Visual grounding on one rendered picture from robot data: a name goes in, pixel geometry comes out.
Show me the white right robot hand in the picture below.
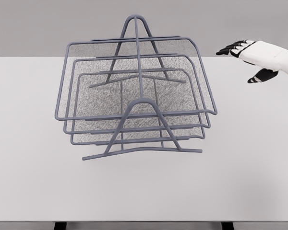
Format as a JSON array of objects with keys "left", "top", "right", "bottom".
[{"left": 216, "top": 39, "right": 288, "bottom": 84}]

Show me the large grey mesh tray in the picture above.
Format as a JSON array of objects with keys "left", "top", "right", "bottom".
[{"left": 53, "top": 35, "right": 218, "bottom": 121}]

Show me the medium grey mesh tray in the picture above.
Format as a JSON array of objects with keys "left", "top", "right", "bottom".
[{"left": 63, "top": 53, "right": 212, "bottom": 135}]

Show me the small grey mesh tray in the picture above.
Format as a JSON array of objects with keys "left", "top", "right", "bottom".
[{"left": 70, "top": 68, "right": 205, "bottom": 146}]

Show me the grey wire rack frame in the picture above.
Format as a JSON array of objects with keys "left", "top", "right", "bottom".
[{"left": 82, "top": 14, "right": 203, "bottom": 161}]

